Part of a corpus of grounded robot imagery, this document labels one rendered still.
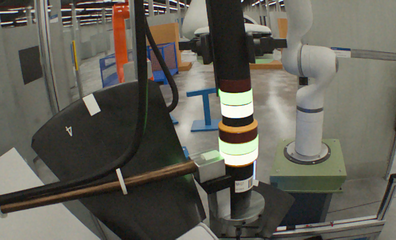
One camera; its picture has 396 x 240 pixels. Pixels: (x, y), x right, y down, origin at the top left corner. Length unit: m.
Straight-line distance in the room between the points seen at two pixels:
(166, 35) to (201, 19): 7.77
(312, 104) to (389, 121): 1.75
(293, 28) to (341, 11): 1.36
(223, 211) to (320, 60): 0.68
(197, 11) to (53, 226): 0.49
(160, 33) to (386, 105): 7.10
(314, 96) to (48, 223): 0.87
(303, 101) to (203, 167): 0.71
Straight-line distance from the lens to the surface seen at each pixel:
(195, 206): 0.34
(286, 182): 0.95
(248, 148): 0.29
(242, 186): 0.32
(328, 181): 0.96
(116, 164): 0.27
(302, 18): 0.87
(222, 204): 0.32
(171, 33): 8.22
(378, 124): 2.56
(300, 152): 1.04
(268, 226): 0.48
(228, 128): 0.28
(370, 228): 1.04
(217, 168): 0.29
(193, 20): 0.50
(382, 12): 2.40
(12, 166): 0.53
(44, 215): 0.51
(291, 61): 0.93
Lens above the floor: 1.52
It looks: 21 degrees down
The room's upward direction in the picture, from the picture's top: 6 degrees counter-clockwise
